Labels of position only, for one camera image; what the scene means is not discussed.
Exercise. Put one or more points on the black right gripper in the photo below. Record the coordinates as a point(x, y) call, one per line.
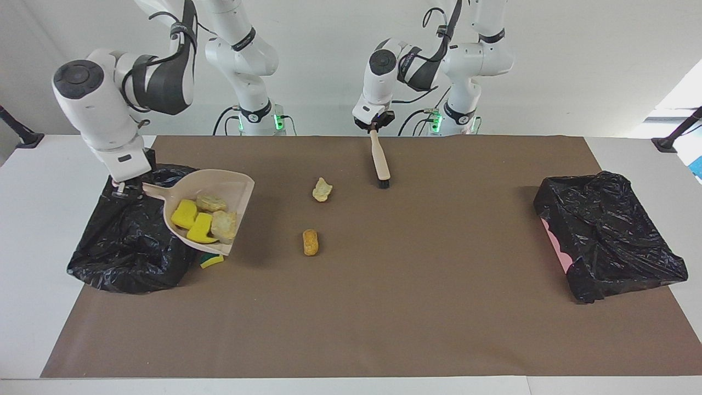
point(149, 162)

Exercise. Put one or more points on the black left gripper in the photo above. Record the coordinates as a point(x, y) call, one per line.
point(386, 118)

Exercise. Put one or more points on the beige hand brush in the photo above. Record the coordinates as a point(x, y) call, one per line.
point(379, 159)

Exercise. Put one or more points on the beige plastic dustpan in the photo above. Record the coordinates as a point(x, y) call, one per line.
point(230, 186)

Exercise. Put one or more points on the orange crust bread piece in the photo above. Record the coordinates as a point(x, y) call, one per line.
point(224, 226)

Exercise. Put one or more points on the green and yellow sponge piece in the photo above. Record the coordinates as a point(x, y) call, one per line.
point(211, 261)

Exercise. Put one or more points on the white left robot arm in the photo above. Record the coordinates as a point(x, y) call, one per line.
point(378, 93)

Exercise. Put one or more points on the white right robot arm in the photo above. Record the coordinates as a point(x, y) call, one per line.
point(98, 115)

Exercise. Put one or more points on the black plastic trash bag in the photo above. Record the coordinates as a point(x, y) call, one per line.
point(603, 230)
point(120, 247)

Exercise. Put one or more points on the pink bin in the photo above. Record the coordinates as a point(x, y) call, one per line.
point(559, 249)

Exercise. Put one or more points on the brown paper table mat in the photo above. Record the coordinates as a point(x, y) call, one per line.
point(384, 318)

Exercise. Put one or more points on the blue plastic item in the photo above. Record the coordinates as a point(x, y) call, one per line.
point(698, 167)

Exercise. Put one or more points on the black camera stand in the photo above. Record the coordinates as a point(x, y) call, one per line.
point(30, 140)
point(666, 144)

